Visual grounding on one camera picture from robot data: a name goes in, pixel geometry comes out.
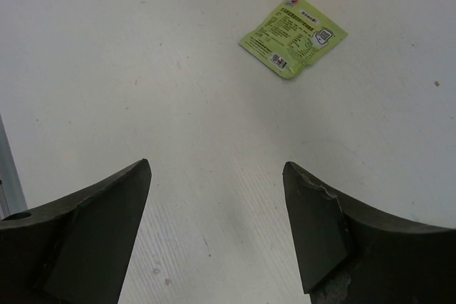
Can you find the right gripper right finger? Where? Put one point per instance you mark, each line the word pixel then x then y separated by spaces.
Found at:
pixel 350 252

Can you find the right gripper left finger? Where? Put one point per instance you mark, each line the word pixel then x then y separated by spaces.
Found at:
pixel 75 249

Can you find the green snack packet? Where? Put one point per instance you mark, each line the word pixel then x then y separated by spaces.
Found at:
pixel 294 36

